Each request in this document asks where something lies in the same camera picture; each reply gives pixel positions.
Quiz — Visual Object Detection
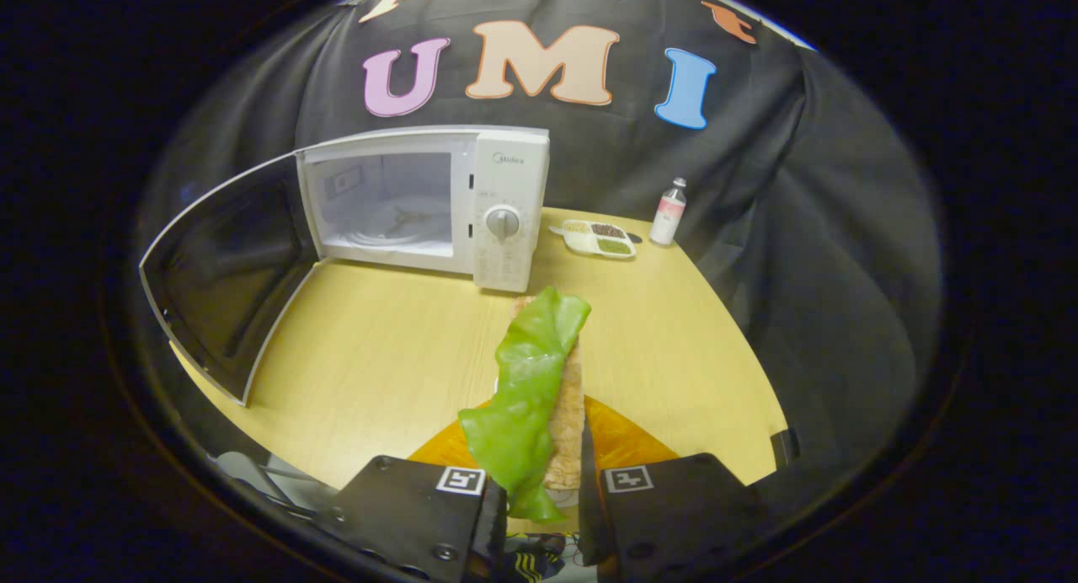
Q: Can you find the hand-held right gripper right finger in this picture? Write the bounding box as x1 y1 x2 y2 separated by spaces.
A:
578 394 769 577

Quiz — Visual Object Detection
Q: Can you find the white divided dish with grains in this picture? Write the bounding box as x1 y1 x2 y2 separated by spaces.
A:
549 219 638 259

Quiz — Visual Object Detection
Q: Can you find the dark striped cloth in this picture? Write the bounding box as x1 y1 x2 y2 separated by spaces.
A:
504 552 590 583

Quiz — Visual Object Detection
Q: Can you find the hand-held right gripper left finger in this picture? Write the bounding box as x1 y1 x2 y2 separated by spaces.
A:
323 402 509 583

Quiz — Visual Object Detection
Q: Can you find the white microwave oven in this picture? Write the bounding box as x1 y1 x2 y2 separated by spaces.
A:
139 124 552 408

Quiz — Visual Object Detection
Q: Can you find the small bottle with pink label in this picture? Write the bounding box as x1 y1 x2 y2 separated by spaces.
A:
648 177 688 247

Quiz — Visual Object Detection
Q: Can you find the small black bracket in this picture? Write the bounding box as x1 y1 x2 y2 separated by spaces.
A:
770 427 801 468

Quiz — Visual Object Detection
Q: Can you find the bread sandwich with lettuce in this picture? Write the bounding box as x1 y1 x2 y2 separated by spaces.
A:
457 285 593 523

